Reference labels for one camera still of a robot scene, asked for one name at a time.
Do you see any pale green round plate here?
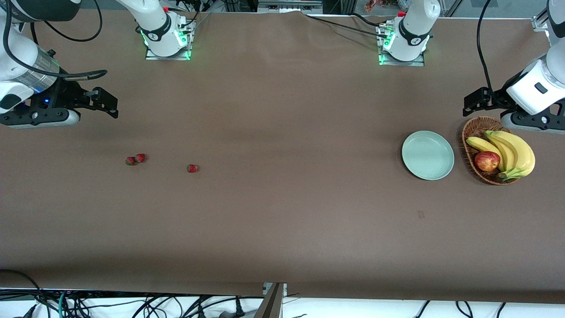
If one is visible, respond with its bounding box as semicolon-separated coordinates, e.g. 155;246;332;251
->
402;130;455;181

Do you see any brown wicker basket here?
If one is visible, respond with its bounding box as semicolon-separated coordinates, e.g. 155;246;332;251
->
462;116;526;186

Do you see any red apple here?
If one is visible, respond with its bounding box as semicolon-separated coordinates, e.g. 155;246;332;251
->
475;151;501;172

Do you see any yellow banana bunch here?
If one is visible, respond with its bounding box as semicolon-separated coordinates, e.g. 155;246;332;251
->
467;130;536;182

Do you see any orange background object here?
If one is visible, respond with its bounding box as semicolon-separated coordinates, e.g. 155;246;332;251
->
365;0;399;13

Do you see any brown table cover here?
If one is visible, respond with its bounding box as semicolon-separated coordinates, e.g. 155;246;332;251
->
0;8;565;305

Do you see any grey metal rack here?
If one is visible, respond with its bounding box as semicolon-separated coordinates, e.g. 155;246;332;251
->
257;0;324;14

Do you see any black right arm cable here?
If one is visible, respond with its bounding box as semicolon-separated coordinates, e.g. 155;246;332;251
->
2;0;108;81

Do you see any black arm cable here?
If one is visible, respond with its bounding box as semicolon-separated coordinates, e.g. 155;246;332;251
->
2;0;108;81
477;0;494;94

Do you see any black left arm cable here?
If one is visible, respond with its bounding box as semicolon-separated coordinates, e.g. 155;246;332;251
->
477;0;494;94

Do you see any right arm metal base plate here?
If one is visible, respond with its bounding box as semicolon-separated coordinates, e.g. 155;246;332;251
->
145;20;193;61

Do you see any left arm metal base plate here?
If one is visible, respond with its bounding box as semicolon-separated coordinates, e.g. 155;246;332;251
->
378;24;426;67

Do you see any thick black table cable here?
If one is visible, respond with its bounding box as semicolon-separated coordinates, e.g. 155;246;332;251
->
351;12;385;28

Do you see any thin black table cable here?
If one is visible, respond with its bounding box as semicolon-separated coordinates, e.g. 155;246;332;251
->
305;15;390;39

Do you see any tangled black cable bundle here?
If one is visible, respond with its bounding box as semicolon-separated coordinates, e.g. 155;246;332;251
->
0;269;265;318

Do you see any brown wooden post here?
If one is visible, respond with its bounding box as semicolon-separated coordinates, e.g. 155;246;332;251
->
254;283;287;318

